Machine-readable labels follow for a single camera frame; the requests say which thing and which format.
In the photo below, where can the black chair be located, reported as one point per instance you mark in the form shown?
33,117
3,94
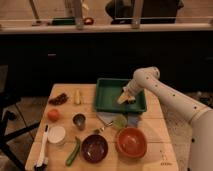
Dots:
8,99

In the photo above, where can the orange bowl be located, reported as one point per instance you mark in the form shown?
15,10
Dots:
130,142

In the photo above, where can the green lettuce leaf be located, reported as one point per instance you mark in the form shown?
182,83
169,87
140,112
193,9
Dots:
119,122

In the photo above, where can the white dish brush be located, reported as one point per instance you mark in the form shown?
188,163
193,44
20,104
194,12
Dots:
42,159

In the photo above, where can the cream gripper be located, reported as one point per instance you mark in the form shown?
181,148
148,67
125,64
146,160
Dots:
128,91

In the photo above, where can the white paper cup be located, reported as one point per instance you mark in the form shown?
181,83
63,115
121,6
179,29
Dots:
56,135

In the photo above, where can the metal fork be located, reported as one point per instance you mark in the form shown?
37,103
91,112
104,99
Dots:
101,129

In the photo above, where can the red object on shelf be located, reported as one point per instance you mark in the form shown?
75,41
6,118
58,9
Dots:
88,21

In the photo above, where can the small metal cup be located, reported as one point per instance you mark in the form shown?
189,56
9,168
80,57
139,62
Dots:
79,121

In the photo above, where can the blue grey cloth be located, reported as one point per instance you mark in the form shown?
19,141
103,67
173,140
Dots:
106,118

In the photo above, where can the green box on shelf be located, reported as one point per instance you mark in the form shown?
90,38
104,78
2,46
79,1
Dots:
63,21

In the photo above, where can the green plastic tray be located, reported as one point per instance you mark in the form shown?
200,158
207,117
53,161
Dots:
107,92

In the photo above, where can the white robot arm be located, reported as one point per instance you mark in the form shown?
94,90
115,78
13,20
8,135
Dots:
197,114

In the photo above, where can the orange tomato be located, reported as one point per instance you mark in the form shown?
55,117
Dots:
53,115

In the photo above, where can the dark maroon bowl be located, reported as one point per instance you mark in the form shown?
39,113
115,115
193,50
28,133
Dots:
94,148

